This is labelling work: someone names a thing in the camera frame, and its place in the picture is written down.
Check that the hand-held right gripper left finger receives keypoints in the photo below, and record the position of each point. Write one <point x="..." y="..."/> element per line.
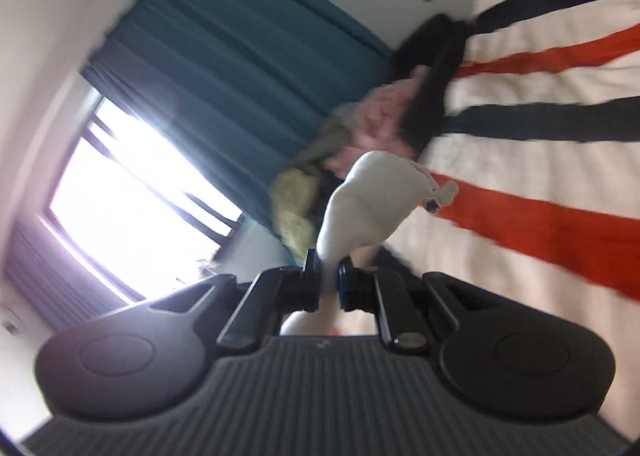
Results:
<point x="311" y="281"/>

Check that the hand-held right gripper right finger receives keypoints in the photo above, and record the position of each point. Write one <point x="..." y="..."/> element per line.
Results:
<point x="346" y="286"/>

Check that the white garment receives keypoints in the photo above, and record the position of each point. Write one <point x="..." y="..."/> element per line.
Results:
<point x="367" y="206"/>

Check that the olive green garment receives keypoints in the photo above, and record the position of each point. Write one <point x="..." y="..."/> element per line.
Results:
<point x="300" y="186"/>

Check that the pink garment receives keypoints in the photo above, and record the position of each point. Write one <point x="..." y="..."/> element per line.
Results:
<point x="382" y="118"/>

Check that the window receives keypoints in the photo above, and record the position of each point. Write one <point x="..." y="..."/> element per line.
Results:
<point x="130" y="206"/>

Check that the teal curtain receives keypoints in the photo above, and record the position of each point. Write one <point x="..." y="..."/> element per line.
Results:
<point x="260" y="66"/>

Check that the black garment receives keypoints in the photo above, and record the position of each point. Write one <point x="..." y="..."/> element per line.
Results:
<point x="430" y="71"/>

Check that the striped bed cover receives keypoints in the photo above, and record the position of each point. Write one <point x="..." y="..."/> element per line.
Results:
<point x="545" y="101"/>

